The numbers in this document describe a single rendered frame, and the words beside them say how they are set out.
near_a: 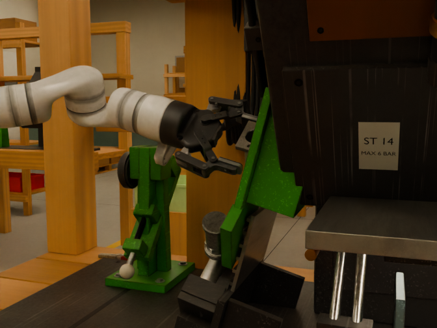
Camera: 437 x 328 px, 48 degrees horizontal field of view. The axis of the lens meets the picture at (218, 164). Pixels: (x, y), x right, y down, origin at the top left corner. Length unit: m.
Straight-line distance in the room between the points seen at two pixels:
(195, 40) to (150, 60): 10.96
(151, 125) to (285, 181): 0.25
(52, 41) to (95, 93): 0.44
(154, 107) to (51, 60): 0.53
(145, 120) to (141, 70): 11.35
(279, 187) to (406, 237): 0.24
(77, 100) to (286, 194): 0.40
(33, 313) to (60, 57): 0.62
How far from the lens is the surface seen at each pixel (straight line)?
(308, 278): 1.11
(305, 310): 0.90
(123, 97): 0.83
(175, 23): 11.88
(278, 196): 0.68
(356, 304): 0.61
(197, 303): 0.74
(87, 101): 0.87
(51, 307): 0.94
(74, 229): 1.29
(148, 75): 12.05
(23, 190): 6.17
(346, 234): 0.48
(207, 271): 0.77
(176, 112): 0.79
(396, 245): 0.48
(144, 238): 0.99
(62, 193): 1.29
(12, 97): 0.87
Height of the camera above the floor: 1.25
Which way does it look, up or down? 6 degrees down
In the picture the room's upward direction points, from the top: straight up
